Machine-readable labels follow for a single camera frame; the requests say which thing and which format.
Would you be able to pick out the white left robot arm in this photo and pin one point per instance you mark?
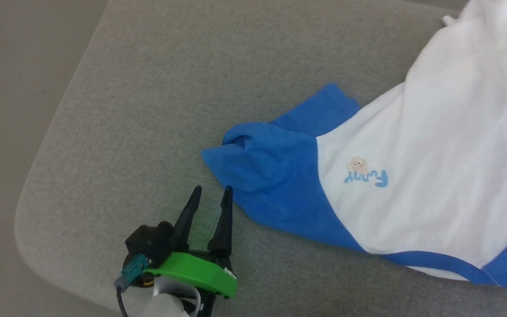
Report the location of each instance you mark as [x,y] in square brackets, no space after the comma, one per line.
[165,306]

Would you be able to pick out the blue and white t-shirt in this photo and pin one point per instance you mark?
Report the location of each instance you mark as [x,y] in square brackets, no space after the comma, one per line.
[412,176]

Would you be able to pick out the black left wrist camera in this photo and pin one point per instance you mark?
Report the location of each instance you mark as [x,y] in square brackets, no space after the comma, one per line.
[150,242]

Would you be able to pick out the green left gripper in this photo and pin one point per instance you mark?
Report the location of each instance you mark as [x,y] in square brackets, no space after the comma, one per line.
[196,270]

